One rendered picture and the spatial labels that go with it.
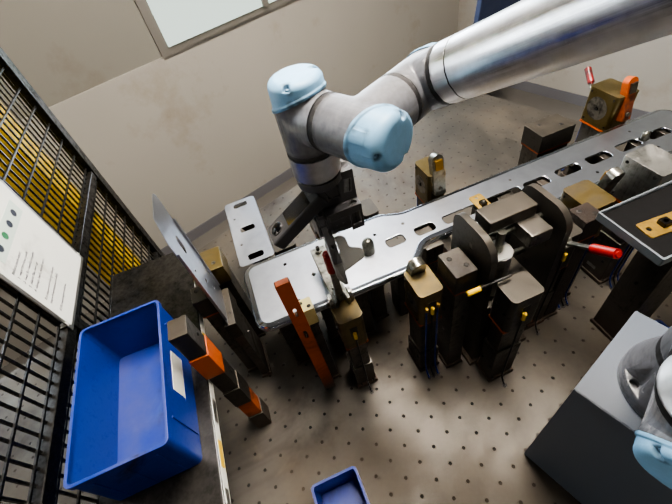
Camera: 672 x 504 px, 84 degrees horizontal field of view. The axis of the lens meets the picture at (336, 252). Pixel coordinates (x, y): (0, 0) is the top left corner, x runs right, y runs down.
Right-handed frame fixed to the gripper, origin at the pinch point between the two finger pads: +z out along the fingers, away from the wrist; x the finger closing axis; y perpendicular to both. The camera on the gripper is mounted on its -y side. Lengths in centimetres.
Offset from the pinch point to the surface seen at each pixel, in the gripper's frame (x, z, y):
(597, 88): 35, 13, 102
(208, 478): -22.7, 16.2, -34.7
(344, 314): -4.0, 14.2, -0.8
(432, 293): -8.9, 12.3, 17.5
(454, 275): -10.0, 7.4, 21.7
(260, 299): 13.0, 19.2, -17.8
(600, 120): 30, 22, 102
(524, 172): 19, 19, 64
